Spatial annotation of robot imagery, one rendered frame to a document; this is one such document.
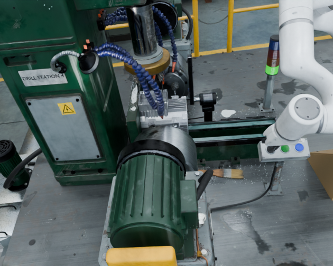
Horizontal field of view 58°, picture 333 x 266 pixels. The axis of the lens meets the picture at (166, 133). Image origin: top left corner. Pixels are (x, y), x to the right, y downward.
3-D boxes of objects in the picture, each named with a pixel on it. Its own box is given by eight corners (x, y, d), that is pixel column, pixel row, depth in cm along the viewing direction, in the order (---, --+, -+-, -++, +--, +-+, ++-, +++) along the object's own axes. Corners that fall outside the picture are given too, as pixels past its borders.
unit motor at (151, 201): (129, 329, 82) (86, 258, 54) (138, 221, 107) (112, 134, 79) (224, 327, 80) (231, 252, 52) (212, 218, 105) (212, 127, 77)
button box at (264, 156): (259, 162, 114) (262, 159, 109) (256, 144, 116) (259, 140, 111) (306, 159, 112) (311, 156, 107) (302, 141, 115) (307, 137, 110)
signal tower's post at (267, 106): (260, 113, 166) (270, 41, 138) (257, 104, 172) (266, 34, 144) (275, 112, 166) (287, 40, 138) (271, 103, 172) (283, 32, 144)
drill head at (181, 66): (142, 120, 153) (134, 78, 136) (147, 77, 184) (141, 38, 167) (192, 116, 151) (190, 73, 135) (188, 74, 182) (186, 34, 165)
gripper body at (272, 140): (304, 115, 89) (293, 127, 100) (269, 117, 90) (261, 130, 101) (309, 139, 87) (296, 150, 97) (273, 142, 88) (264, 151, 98)
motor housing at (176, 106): (145, 151, 136) (138, 118, 123) (147, 123, 150) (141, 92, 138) (189, 148, 135) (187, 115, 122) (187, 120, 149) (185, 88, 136)
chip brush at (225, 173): (197, 176, 138) (197, 175, 137) (198, 168, 141) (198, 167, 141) (243, 179, 134) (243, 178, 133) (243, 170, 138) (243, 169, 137)
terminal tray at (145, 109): (140, 119, 129) (137, 105, 124) (142, 104, 137) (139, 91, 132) (168, 116, 128) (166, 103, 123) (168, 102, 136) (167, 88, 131)
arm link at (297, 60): (331, 35, 89) (336, 136, 83) (275, 35, 90) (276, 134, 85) (346, 18, 80) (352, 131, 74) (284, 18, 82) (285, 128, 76)
